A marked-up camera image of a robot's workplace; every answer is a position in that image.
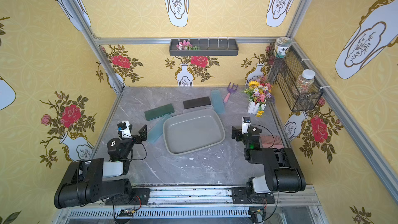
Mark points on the clear jar white lid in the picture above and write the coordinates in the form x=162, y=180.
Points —
x=304, y=82

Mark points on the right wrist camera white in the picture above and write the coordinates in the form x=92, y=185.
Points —
x=246, y=121

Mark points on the dark green pencil case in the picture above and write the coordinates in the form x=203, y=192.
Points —
x=159, y=112

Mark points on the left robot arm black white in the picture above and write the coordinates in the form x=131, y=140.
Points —
x=88, y=181

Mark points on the dark grey wall shelf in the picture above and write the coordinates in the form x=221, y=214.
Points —
x=207, y=47

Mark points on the small pink flowers on shelf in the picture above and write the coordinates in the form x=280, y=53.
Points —
x=186, y=45

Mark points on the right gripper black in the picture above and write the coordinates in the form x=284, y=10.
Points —
x=236, y=133

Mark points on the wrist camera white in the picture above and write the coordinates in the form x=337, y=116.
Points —
x=124, y=129
x=246, y=121

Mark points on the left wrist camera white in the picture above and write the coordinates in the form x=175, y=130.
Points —
x=124, y=129

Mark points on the black pencil case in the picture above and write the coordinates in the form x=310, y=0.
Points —
x=198, y=102

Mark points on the grey plastic storage tray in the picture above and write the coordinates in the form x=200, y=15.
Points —
x=193, y=131

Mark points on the artificial flower bouquet white pot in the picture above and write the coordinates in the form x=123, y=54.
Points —
x=260, y=93

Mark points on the light blue pencil case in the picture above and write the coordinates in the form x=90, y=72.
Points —
x=217, y=101

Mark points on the pink plastic dustpan comb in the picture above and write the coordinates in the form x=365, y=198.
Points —
x=269, y=141

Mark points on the black wire wall basket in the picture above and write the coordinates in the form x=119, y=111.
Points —
x=283, y=74

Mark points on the light teal pencil case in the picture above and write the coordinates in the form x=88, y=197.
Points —
x=157, y=131

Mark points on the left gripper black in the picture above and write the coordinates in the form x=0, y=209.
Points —
x=138, y=137

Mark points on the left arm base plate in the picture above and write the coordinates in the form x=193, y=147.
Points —
x=136, y=196

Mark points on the purple pink garden rake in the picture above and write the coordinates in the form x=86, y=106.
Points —
x=232, y=88

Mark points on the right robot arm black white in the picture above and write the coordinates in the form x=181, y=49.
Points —
x=282, y=172

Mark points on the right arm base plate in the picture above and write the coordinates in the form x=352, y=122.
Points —
x=240, y=195

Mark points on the green patterned tin can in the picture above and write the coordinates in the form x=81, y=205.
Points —
x=282, y=46

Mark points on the small circuit board with wires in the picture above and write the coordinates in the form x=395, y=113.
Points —
x=127, y=212

